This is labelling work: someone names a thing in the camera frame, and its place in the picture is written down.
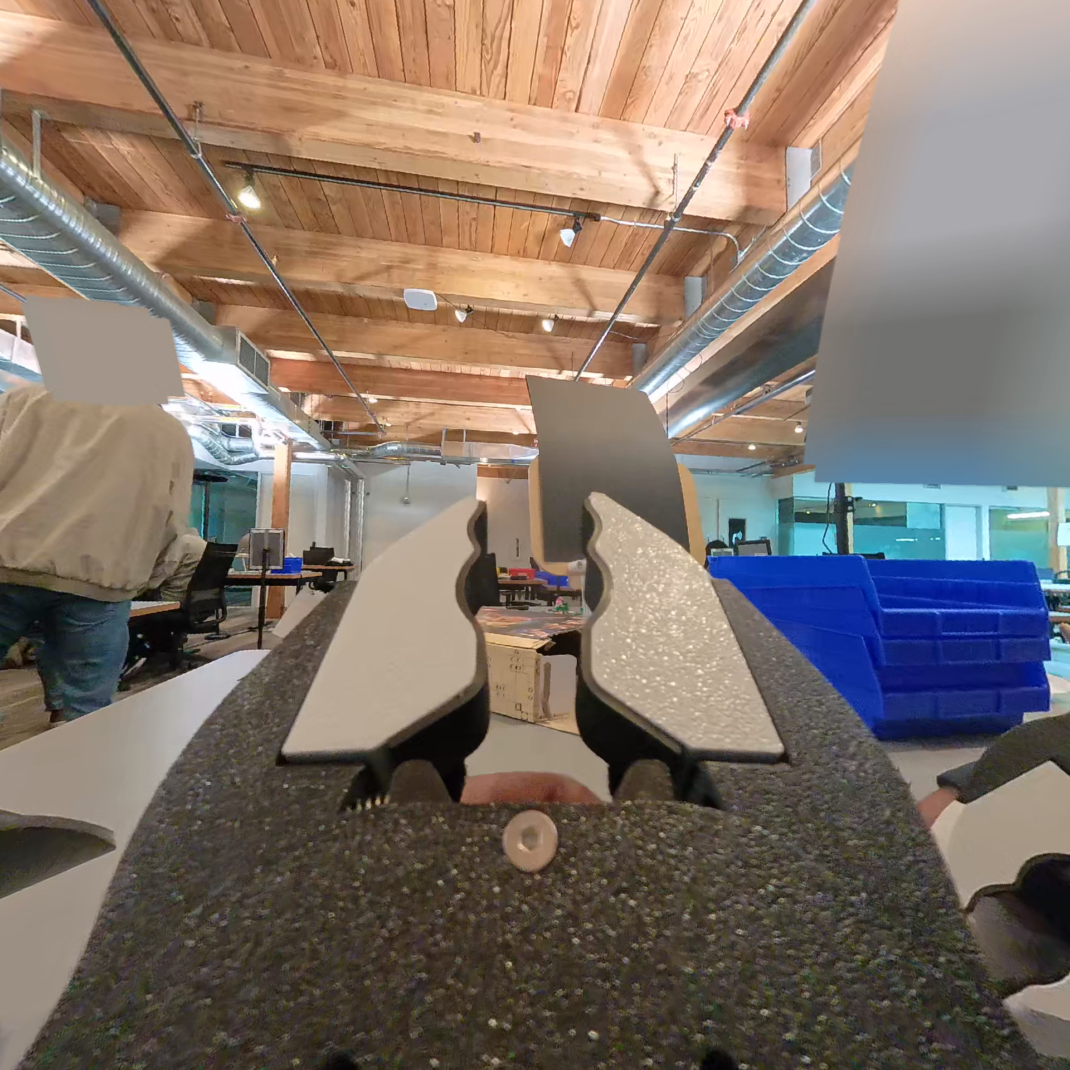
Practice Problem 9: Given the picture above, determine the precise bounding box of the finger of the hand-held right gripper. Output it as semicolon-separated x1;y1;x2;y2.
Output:
1001;972;1070;1058
930;751;1070;914

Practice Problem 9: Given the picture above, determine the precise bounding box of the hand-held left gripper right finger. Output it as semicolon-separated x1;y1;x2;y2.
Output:
575;492;789;808

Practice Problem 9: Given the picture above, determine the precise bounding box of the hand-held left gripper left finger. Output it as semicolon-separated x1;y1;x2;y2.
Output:
278;497;496;808

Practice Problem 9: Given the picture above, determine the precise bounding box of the stack of blue storage bins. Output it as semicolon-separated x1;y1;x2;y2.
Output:
707;553;1053;742

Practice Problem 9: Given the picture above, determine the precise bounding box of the cardboard box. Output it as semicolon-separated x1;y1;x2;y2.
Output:
483;631;580;722

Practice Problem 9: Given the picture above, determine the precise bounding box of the dark printed board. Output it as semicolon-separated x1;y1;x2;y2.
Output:
474;607;586;650

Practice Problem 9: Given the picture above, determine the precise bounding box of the small monitor on stand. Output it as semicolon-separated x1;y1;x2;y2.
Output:
250;527;288;621

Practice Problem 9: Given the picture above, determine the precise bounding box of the wood framed black board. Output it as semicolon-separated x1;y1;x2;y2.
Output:
527;458;708;578

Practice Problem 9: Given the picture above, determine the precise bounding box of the black office chair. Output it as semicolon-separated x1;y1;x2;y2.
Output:
167;541;240;672

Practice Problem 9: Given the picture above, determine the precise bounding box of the black ceiling pipe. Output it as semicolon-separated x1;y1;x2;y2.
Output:
86;0;387;437
575;0;819;382

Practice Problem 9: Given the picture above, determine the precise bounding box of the black light track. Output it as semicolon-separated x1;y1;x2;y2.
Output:
222;159;605;225

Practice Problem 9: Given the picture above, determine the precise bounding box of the wooden post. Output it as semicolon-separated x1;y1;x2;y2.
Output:
270;441;294;621

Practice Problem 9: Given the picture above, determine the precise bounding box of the silver ribbed air duct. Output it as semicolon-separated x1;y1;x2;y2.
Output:
634;163;855;406
0;125;335;456

